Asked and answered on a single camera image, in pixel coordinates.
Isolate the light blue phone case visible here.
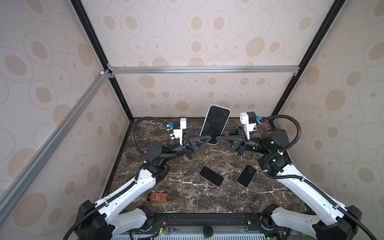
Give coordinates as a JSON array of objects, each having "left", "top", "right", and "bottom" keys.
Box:
[{"left": 198, "top": 104, "right": 232, "bottom": 146}]

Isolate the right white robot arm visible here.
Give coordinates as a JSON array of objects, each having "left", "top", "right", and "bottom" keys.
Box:
[{"left": 216, "top": 127, "right": 362, "bottom": 240}]

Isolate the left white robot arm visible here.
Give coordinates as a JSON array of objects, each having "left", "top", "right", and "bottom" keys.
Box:
[{"left": 63, "top": 136, "right": 211, "bottom": 240}]

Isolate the black smartphone white rim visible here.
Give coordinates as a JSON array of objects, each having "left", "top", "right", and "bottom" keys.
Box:
[{"left": 236, "top": 165, "right": 257, "bottom": 188}]

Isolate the black smartphone on table centre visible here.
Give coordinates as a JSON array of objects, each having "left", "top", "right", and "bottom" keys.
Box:
[{"left": 199, "top": 166, "right": 224, "bottom": 187}]

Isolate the small orange brown bottle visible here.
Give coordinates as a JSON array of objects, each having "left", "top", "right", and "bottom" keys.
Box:
[{"left": 147, "top": 193, "right": 168, "bottom": 203}]

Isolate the black round knob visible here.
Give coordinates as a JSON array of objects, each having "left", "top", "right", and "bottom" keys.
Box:
[{"left": 203, "top": 226, "right": 214, "bottom": 239}]

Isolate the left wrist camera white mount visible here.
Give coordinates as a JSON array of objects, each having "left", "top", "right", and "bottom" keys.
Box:
[{"left": 167, "top": 118, "right": 187, "bottom": 146}]

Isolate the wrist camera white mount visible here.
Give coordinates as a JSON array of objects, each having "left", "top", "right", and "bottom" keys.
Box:
[
  {"left": 240, "top": 112, "right": 261, "bottom": 140},
  {"left": 167, "top": 118, "right": 187, "bottom": 146}
]

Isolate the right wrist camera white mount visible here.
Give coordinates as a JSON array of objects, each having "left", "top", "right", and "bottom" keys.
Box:
[{"left": 240, "top": 112, "right": 261, "bottom": 140}]

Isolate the right black corrugated cable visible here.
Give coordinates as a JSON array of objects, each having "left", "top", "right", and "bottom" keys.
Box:
[{"left": 257, "top": 114, "right": 370, "bottom": 240}]

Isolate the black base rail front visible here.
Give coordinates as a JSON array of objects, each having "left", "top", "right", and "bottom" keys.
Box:
[{"left": 119, "top": 212, "right": 325, "bottom": 238}]

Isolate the silver aluminium rail back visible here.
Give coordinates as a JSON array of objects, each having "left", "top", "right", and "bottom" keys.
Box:
[{"left": 111, "top": 66, "right": 300, "bottom": 74}]

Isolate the silver aluminium rail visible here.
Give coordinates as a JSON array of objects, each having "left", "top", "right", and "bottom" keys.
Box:
[
  {"left": 1, "top": 69, "right": 111, "bottom": 225},
  {"left": 111, "top": 66, "right": 300, "bottom": 74}
]

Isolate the black corner frame post right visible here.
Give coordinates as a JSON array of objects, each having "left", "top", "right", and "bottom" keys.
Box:
[{"left": 272, "top": 0, "right": 347, "bottom": 116}]

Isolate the black corner frame post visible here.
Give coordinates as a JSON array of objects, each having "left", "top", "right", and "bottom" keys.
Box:
[
  {"left": 272, "top": 0, "right": 347, "bottom": 116},
  {"left": 70, "top": 0, "right": 134, "bottom": 122}
]

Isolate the black corner frame post left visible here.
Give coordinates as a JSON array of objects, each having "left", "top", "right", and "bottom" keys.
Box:
[{"left": 70, "top": 0, "right": 134, "bottom": 122}]

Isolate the silver aluminium rail left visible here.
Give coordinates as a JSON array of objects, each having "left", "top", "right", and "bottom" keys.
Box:
[{"left": 1, "top": 69, "right": 111, "bottom": 225}]

